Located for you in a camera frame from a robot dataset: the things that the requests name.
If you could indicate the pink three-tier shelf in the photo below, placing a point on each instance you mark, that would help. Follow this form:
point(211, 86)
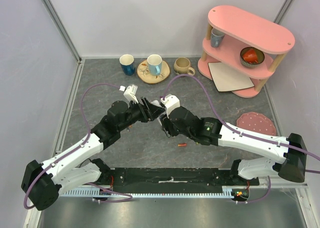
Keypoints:
point(245, 42)

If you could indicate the grey mug on shelf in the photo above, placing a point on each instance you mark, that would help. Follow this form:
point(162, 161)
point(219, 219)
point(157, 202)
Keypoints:
point(216, 38)

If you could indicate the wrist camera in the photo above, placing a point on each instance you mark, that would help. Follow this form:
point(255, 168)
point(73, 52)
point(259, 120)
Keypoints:
point(171, 102)
point(129, 92)

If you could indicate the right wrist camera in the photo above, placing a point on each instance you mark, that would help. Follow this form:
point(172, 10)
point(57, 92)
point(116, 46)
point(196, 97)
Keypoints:
point(171, 102)

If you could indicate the white cable duct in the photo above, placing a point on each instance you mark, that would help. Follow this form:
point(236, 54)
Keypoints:
point(94, 192)

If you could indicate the white remote control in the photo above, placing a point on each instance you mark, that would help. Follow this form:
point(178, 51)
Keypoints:
point(156, 103)

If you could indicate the pink dotted plate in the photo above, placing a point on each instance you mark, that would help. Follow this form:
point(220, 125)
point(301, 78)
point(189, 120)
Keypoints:
point(256, 122)

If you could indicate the light blue mug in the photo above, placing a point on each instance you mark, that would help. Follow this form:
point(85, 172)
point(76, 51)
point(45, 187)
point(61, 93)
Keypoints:
point(154, 63)

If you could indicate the beige floral saucer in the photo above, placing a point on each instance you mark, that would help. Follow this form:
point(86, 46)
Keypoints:
point(145, 75)

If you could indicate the dark blue mug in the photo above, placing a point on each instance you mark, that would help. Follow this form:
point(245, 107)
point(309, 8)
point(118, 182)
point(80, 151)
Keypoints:
point(127, 64)

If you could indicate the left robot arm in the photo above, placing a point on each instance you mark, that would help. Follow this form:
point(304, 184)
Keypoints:
point(44, 182)

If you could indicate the red cup in bowl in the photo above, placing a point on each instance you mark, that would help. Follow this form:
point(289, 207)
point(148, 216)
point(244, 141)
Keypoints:
point(250, 56)

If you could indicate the white square plate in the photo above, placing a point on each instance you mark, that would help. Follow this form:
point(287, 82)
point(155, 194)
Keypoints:
point(227, 79)

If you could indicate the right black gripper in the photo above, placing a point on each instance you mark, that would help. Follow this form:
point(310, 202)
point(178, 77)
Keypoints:
point(165, 125)

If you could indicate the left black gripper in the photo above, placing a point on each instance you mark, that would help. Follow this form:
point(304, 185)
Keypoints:
point(154, 112)

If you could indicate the beige ceramic mug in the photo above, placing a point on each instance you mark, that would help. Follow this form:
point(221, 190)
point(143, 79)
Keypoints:
point(182, 65)

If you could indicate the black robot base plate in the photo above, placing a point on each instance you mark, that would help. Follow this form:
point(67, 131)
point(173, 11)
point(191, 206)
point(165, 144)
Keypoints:
point(171, 180)

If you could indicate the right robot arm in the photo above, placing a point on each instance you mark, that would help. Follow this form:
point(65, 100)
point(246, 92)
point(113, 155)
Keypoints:
point(280, 156)

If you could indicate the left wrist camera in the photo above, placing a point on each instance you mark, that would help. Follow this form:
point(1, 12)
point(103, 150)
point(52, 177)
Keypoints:
point(129, 92)

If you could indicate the patterned dark bowl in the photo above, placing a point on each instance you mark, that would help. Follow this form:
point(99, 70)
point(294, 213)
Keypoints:
point(260, 54)

